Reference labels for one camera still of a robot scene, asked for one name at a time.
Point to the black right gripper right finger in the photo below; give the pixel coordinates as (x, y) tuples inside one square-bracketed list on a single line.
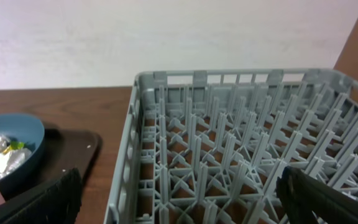
[(304, 200)]

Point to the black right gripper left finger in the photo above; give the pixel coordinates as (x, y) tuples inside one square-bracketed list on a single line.
[(55, 201)]

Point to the yellow green snack wrapper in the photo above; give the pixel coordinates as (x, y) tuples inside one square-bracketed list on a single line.
[(14, 145)]

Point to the grey dishwasher rack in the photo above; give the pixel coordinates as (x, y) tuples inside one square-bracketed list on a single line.
[(207, 146)]

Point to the dark brown serving tray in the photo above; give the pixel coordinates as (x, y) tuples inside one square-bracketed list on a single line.
[(61, 150)]

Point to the dark blue plate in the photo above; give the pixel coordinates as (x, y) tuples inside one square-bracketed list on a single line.
[(24, 128)]

